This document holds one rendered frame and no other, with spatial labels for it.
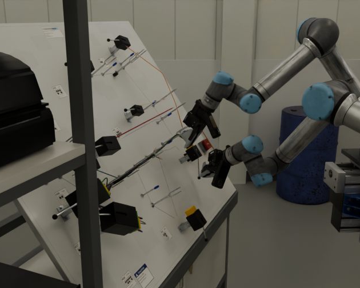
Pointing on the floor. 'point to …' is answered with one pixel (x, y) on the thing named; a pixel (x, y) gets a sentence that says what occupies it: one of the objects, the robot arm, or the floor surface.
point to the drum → (306, 162)
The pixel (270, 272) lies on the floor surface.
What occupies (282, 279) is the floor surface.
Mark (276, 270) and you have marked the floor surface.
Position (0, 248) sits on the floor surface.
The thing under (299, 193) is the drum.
